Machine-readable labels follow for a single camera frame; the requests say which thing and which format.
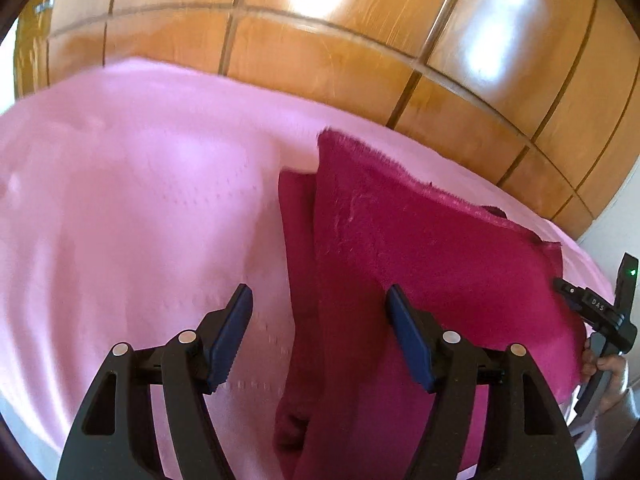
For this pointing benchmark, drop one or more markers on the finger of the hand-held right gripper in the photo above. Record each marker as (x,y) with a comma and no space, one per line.
(567,290)

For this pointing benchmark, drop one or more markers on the pink bed blanket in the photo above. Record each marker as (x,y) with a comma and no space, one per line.
(125,185)

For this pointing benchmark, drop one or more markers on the wooden wardrobe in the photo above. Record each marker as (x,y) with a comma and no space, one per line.
(350,60)

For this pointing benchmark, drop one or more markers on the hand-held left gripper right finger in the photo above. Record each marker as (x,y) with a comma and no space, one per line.
(407,340)

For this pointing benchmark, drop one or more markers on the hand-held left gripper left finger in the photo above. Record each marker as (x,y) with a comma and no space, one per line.
(232,340)

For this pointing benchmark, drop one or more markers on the magenta fleece cloth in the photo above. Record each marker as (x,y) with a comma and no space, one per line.
(400,240)

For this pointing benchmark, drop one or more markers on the person's right hand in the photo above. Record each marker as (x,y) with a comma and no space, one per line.
(607,377)

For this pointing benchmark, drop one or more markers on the person's right forearm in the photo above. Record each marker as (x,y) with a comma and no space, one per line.
(622,405)

